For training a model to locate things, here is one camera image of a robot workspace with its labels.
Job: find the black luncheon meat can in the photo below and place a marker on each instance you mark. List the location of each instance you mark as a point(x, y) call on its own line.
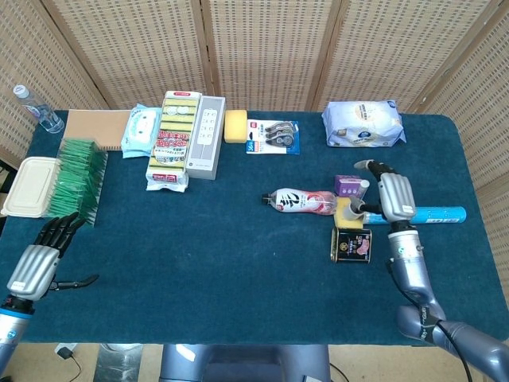
point(350, 244)

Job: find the long white power strip box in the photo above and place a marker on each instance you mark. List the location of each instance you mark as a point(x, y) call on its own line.
point(206, 137)

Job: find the yellow sponge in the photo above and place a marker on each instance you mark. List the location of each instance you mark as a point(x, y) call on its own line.
point(235, 126)
point(345, 223)

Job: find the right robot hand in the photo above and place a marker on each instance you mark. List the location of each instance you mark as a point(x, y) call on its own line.
point(395, 197)

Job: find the woven wooden folding screen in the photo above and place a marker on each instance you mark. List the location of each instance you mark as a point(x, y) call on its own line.
point(270, 51)

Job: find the dark blue table cloth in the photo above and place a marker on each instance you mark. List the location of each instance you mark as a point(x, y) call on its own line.
point(218, 270)

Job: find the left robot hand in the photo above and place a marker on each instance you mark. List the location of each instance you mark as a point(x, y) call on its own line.
point(33, 268)

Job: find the correction tape blister pack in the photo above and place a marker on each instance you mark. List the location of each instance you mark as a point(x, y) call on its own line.
point(272, 137)

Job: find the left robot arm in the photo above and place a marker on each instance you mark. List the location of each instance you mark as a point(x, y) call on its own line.
point(12, 330)

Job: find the light blue wet wipes pack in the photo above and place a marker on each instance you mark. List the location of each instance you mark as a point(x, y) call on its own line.
point(139, 131)

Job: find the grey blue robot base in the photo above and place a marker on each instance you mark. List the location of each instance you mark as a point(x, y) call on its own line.
point(246, 364)

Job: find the yellow green sponge pack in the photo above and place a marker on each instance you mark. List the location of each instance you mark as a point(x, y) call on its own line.
point(173, 139)

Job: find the drink bottle black cap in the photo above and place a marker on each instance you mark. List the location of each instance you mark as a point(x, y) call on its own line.
point(298, 201)

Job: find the clear box of green sachets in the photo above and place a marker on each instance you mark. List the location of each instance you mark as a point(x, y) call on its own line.
point(77, 181)

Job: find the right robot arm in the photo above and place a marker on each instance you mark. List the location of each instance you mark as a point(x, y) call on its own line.
point(411, 266)

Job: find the white blue tissue pack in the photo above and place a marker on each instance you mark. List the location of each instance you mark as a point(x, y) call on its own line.
point(364, 123)

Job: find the grey metal table leg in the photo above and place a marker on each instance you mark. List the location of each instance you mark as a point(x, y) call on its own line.
point(119, 364)

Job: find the brown spiral notebook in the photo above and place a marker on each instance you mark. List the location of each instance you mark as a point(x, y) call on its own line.
point(93, 129)

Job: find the blue tube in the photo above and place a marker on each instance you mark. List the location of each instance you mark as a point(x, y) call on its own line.
point(437, 215)

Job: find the small purple box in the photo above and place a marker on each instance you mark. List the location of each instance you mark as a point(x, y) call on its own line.
point(346, 185)

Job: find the clear plastic water bottle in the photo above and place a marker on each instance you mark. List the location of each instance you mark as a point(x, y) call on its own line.
point(40, 111)

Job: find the beige lidded food container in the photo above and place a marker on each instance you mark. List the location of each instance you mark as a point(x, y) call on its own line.
point(29, 187)

